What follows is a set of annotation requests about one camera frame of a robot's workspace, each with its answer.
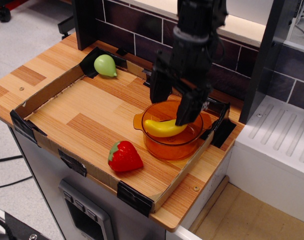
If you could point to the dark vertical post left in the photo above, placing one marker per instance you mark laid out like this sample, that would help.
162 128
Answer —
85 13

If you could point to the grey toy oven front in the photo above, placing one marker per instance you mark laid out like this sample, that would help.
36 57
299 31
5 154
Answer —
91 220

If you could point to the yellow toy banana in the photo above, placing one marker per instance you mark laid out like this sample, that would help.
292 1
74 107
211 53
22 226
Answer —
162 129

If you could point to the white toy sink drainboard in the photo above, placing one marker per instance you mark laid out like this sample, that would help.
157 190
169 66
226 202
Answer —
275 132

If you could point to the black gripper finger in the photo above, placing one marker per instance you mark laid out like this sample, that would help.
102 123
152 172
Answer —
160 86
192 101

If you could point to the dark vertical post right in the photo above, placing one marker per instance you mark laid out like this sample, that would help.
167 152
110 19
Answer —
276 32

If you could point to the orange transparent plastic pot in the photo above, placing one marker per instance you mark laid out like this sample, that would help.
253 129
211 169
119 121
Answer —
175 147

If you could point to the red toy strawberry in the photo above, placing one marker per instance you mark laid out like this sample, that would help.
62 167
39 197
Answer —
124 157

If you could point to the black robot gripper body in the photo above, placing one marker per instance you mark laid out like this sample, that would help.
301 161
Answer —
189 61

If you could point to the green toy pear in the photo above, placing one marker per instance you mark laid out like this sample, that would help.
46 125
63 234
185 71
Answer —
105 65

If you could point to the dark vertical post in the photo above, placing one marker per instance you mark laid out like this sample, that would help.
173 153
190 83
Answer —
85 13
276 32

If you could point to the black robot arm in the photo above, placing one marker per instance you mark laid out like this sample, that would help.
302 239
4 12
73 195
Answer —
200 17

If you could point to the cardboard fence with black tape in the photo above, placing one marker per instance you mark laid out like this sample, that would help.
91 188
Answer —
79 116

